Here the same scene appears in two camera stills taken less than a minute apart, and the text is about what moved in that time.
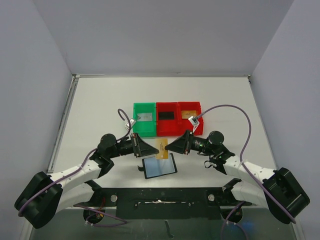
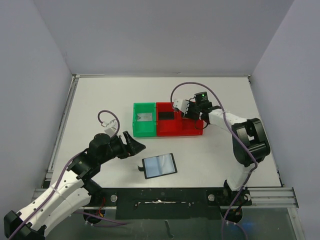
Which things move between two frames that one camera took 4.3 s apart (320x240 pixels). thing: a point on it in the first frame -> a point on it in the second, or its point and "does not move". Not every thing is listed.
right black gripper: x=188 y=142 -> x=191 y=111
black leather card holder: x=154 y=167 does not move
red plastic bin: x=186 y=109 does not move
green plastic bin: x=145 y=128 does not move
